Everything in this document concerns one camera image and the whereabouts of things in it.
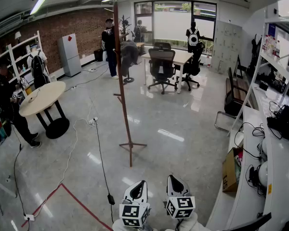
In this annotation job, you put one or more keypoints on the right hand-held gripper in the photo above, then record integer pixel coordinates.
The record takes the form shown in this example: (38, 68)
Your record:
(180, 207)

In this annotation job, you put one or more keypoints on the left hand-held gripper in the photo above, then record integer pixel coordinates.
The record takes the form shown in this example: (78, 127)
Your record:
(132, 214)

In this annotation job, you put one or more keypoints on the brown wooden coat rack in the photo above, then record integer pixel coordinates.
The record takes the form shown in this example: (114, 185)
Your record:
(121, 80)

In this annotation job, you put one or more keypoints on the grey cap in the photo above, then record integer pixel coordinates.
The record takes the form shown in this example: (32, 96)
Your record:
(129, 54)

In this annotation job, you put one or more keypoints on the person's right forearm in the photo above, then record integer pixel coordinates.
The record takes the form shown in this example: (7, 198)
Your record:
(192, 222)

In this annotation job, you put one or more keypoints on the black metal coat stand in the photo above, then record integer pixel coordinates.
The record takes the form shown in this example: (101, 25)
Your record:
(128, 80)

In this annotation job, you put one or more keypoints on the clothes rack with garments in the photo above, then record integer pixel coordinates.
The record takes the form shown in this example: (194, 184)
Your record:
(255, 49)

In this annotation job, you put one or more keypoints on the brown cardboard box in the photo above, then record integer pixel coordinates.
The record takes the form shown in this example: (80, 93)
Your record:
(228, 174)

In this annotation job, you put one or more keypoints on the red floor tape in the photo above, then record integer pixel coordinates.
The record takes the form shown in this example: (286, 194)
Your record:
(82, 203)

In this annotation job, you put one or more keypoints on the white power strip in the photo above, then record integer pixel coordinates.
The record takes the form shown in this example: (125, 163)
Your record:
(29, 217)
(92, 121)

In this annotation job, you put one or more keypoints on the white helmet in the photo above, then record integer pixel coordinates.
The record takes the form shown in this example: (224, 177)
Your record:
(263, 173)

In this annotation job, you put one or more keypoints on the white workbench shelf unit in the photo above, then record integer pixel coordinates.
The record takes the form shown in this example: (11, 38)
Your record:
(253, 141)

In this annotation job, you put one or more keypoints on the black cantilever chair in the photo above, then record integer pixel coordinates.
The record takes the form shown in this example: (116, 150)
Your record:
(232, 100)

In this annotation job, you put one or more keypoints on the black mesh office chair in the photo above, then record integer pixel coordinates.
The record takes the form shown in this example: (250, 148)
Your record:
(161, 61)

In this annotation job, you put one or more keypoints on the round beige table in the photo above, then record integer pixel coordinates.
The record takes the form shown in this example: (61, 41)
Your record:
(43, 97)

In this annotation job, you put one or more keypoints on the rectangular wooden office table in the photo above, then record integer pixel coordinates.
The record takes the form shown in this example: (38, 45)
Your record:
(183, 55)

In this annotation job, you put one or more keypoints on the yellow bin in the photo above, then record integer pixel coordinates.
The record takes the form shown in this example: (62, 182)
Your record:
(28, 91)

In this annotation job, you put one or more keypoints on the low wooden bench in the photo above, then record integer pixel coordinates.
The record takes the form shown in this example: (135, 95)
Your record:
(140, 44)

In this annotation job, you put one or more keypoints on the grey locker cabinet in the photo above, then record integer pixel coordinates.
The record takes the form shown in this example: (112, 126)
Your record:
(227, 47)

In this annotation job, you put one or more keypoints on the white backpack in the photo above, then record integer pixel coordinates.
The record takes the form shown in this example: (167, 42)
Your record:
(193, 38)

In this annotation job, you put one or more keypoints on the silver refrigerator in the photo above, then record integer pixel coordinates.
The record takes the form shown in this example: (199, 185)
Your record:
(69, 54)

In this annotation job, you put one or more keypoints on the large black-framed window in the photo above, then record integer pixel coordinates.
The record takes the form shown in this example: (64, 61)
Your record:
(173, 25)

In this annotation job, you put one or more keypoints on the white open shelving unit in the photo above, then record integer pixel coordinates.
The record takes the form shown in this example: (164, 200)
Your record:
(10, 54)

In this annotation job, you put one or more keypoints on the white table lamp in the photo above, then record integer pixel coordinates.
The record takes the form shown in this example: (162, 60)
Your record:
(17, 35)

